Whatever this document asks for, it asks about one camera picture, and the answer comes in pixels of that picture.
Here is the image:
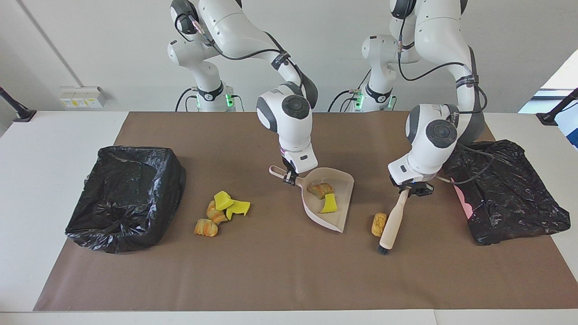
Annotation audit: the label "white wall cable duct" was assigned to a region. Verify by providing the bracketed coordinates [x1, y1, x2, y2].
[17, 0, 78, 88]

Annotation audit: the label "brown toy bread roll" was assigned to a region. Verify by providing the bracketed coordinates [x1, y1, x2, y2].
[371, 213, 388, 237]

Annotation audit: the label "yellow foam wedge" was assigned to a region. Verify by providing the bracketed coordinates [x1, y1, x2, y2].
[214, 191, 234, 211]
[226, 200, 251, 221]
[319, 193, 338, 214]

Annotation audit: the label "black base cable bundle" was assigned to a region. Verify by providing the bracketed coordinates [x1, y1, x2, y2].
[328, 89, 362, 112]
[175, 87, 199, 112]

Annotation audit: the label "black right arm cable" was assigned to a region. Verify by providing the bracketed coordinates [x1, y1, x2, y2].
[175, 11, 317, 109]

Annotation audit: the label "brown paper table mat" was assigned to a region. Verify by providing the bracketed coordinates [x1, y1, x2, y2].
[33, 111, 578, 312]

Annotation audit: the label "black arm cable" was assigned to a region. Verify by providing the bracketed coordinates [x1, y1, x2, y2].
[175, 11, 317, 109]
[397, 14, 495, 186]

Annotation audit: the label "black trash bag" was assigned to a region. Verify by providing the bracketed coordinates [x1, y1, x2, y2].
[65, 145, 186, 254]
[443, 139, 571, 246]

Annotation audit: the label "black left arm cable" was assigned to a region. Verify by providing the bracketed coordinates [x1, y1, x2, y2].
[397, 14, 495, 186]

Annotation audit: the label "black camera stand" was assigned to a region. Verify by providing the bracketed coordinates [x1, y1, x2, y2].
[536, 88, 578, 126]
[0, 87, 37, 123]

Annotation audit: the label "small toy croissant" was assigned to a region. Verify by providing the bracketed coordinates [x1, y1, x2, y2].
[307, 182, 335, 199]

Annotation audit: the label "orange toy croissant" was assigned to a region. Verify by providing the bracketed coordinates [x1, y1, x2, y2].
[194, 218, 219, 237]
[206, 201, 228, 225]

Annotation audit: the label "white wall socket box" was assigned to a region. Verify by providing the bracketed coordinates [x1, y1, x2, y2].
[60, 86, 107, 109]

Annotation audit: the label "beige hand brush black bristles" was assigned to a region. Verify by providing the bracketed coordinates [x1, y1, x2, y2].
[378, 189, 410, 255]

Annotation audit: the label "pale pink plastic dustpan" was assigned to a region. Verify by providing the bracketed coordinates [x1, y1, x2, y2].
[269, 165, 355, 233]

